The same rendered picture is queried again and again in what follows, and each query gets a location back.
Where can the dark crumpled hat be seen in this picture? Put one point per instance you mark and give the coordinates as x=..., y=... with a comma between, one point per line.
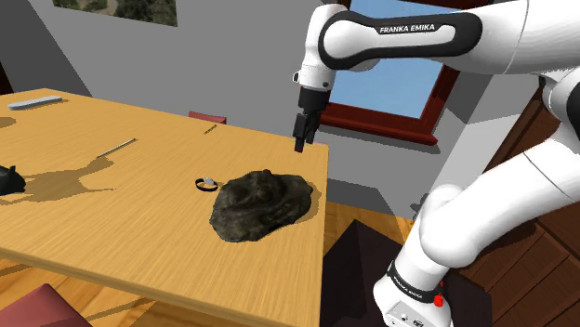
x=260, y=206

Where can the red chair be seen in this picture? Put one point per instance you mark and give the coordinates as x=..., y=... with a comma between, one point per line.
x=207, y=117
x=38, y=308

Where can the brown wooden cabinet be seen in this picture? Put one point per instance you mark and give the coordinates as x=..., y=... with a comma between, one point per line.
x=539, y=258

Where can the wall picture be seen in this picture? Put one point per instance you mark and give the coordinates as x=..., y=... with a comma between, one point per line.
x=122, y=10

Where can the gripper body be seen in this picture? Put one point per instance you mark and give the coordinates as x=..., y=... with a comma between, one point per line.
x=311, y=102

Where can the silver pen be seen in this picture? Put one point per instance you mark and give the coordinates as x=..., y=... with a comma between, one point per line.
x=116, y=148

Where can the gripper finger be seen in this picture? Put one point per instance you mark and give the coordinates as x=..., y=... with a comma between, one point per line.
x=300, y=133

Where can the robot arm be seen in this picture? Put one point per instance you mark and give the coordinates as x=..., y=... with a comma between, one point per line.
x=475, y=213

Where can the red framed window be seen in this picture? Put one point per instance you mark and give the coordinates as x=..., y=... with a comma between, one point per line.
x=389, y=90

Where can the grey remote control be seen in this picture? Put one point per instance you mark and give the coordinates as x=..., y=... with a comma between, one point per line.
x=34, y=102

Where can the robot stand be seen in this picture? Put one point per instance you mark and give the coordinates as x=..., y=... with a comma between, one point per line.
x=358, y=281

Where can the black figure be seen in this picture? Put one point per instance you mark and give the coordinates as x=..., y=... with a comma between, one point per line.
x=10, y=180

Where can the wooden table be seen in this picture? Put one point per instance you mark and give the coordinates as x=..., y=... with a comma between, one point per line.
x=136, y=235

